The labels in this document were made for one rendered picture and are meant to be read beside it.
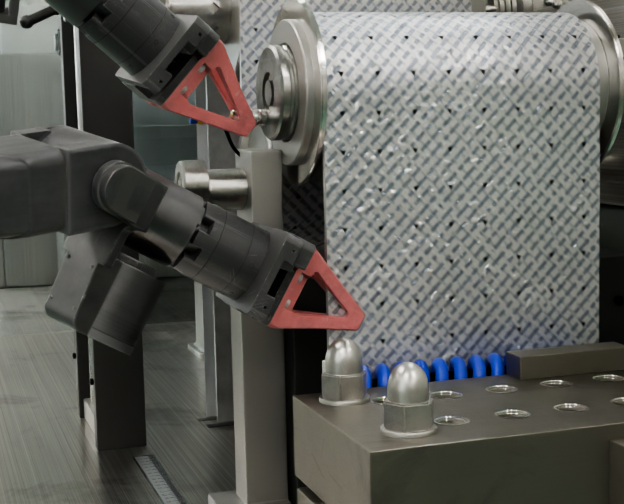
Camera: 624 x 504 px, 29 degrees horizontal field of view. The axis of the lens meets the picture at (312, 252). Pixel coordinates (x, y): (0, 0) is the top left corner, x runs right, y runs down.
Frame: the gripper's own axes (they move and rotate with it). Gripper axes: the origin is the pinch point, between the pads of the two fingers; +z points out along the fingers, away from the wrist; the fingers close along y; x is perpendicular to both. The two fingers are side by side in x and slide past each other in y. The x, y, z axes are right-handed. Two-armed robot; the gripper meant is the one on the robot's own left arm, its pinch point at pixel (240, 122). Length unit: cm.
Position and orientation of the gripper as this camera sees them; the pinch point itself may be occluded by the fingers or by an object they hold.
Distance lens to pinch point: 97.1
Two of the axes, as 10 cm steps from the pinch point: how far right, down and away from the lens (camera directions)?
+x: 6.2, -7.8, 0.7
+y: 3.5, 2.0, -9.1
